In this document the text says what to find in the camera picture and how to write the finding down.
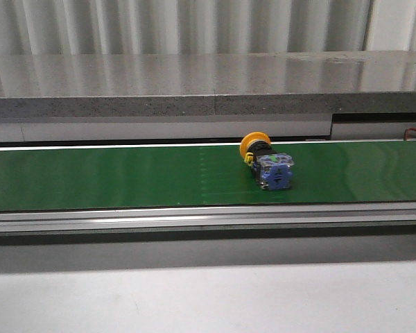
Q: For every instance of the yellow mushroom push button switch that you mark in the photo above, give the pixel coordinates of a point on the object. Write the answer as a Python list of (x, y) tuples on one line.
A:
[(271, 170)]

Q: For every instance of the grey speckled stone counter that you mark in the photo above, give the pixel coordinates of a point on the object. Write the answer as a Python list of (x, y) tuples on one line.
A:
[(290, 96)]

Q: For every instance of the green conveyor belt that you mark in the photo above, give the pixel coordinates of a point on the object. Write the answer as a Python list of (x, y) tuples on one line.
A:
[(75, 178)]

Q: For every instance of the white pleated curtain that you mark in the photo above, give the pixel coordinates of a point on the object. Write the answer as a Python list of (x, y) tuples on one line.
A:
[(202, 27)]

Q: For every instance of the aluminium conveyor frame rail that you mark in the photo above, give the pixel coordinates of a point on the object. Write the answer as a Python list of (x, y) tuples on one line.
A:
[(207, 223)]

